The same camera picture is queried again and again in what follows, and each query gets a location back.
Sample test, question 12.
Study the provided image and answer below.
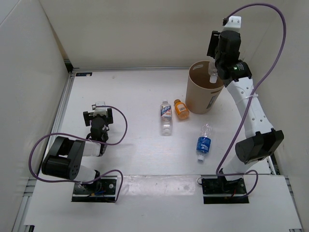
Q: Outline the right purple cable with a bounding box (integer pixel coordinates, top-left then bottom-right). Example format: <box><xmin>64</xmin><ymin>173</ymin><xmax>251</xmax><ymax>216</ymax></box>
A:
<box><xmin>216</xmin><ymin>2</ymin><xmax>287</xmax><ymax>203</ymax></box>

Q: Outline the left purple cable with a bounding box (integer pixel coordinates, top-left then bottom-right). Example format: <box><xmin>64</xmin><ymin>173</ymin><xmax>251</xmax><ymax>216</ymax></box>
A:
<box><xmin>28</xmin><ymin>105</ymin><xmax>129</xmax><ymax>203</ymax></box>

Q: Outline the clear bottle blue label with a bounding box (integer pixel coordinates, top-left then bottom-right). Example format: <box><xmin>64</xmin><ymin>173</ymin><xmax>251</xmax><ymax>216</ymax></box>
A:
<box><xmin>196</xmin><ymin>123</ymin><xmax>212</xmax><ymax>163</ymax></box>

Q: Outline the orange plastic bottle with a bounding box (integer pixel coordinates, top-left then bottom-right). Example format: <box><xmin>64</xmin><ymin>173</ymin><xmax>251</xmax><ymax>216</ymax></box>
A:
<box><xmin>174</xmin><ymin>99</ymin><xmax>189</xmax><ymax>120</ymax></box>

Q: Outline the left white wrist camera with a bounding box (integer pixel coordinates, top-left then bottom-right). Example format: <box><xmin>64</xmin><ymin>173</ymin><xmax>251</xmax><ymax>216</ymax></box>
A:
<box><xmin>92</xmin><ymin>101</ymin><xmax>108</xmax><ymax>116</ymax></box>

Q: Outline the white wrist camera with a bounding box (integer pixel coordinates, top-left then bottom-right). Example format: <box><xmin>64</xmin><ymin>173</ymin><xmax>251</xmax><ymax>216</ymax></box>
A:
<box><xmin>222</xmin><ymin>15</ymin><xmax>242</xmax><ymax>32</ymax></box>
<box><xmin>92</xmin><ymin>101</ymin><xmax>108</xmax><ymax>116</ymax></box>

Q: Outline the clear plastic bottle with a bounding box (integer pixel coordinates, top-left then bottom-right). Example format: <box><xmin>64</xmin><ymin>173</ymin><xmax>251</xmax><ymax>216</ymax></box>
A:
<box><xmin>208</xmin><ymin>61</ymin><xmax>218</xmax><ymax>84</ymax></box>

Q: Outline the clear bottle white label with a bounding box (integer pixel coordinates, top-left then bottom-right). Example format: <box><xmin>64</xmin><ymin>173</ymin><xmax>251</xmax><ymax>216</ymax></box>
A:
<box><xmin>160</xmin><ymin>100</ymin><xmax>173</xmax><ymax>136</ymax></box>

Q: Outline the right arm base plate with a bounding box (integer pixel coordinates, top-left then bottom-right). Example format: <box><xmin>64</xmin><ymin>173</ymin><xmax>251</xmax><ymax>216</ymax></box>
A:
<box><xmin>199</xmin><ymin>176</ymin><xmax>249</xmax><ymax>204</ymax></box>

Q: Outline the purple cable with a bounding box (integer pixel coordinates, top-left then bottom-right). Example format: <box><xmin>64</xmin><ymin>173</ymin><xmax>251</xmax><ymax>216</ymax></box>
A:
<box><xmin>216</xmin><ymin>2</ymin><xmax>287</xmax><ymax>203</ymax></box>
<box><xmin>28</xmin><ymin>105</ymin><xmax>129</xmax><ymax>203</ymax></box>

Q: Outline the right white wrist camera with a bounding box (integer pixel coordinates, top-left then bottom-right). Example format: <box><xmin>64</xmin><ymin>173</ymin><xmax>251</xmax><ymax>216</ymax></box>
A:
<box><xmin>222</xmin><ymin>15</ymin><xmax>242</xmax><ymax>32</ymax></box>

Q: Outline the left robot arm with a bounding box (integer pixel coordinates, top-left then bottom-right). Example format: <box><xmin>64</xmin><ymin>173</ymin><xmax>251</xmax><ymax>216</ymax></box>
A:
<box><xmin>42</xmin><ymin>106</ymin><xmax>113</xmax><ymax>193</ymax></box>

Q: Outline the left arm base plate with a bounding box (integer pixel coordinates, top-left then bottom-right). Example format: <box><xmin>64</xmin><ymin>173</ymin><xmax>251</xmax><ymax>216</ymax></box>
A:
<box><xmin>71</xmin><ymin>176</ymin><xmax>118</xmax><ymax>203</ymax></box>

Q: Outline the tan cylindrical bin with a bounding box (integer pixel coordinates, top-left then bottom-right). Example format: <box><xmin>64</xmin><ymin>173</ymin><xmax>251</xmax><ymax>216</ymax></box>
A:
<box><xmin>185</xmin><ymin>61</ymin><xmax>224</xmax><ymax>114</ymax></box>

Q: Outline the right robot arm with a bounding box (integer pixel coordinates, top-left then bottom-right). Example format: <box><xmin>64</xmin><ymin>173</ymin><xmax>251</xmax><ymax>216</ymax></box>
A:
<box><xmin>207</xmin><ymin>30</ymin><xmax>284</xmax><ymax>193</ymax></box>

